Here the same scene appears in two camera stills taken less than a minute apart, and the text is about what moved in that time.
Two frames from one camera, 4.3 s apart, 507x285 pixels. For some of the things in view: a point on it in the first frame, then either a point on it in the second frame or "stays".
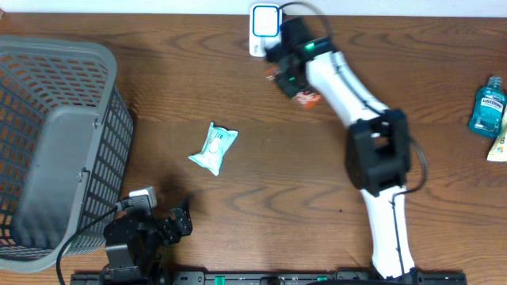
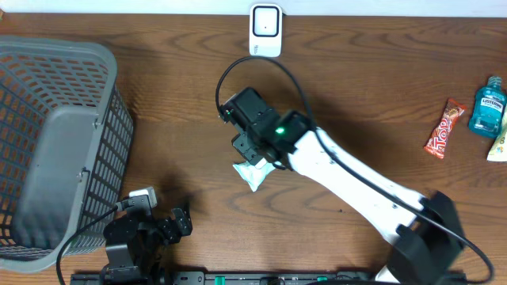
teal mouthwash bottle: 488,112 stays
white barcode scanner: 264,28 stays
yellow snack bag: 498,153 stays
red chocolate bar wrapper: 308,99 -> 440,135
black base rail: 274,278 stays
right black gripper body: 291,81 -> 246,146
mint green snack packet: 217,142 -> 254,175
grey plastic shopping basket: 66,150 stays
